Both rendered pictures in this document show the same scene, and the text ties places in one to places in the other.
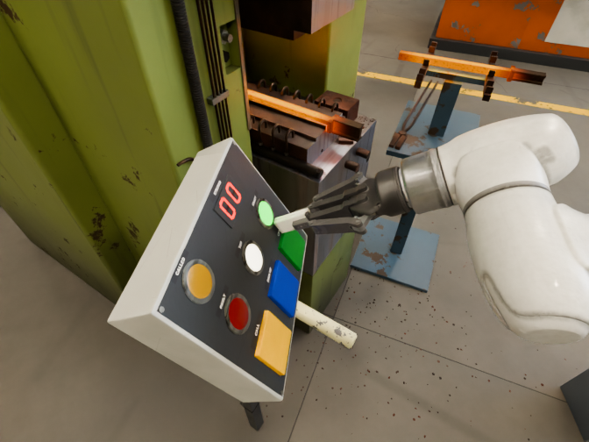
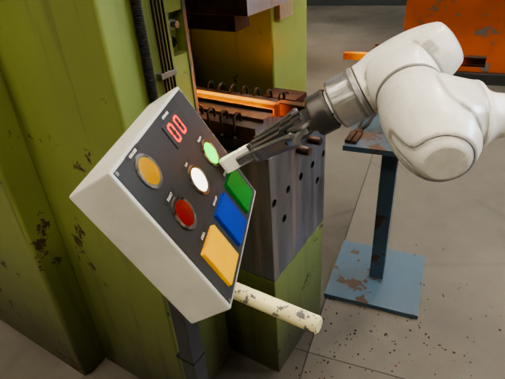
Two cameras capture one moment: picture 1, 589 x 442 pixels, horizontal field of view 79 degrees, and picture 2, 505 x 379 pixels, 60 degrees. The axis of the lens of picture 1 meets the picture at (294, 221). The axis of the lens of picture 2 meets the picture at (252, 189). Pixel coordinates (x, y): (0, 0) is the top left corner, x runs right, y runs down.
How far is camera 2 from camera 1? 0.32 m
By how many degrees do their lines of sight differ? 15
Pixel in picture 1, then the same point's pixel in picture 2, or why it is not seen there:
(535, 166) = (422, 54)
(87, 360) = not seen: outside the picture
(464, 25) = not seen: hidden behind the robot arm
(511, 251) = (403, 104)
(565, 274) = (443, 107)
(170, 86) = (125, 56)
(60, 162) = (12, 159)
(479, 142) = (381, 49)
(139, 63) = (100, 33)
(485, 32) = not seen: hidden behind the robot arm
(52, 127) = (9, 124)
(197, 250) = (147, 150)
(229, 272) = (175, 179)
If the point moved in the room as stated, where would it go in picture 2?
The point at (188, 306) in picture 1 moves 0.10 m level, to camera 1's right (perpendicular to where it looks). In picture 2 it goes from (139, 184) to (211, 180)
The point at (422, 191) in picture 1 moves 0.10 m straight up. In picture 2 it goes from (343, 98) to (346, 34)
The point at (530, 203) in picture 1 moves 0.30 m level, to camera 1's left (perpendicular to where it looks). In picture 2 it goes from (417, 73) to (200, 88)
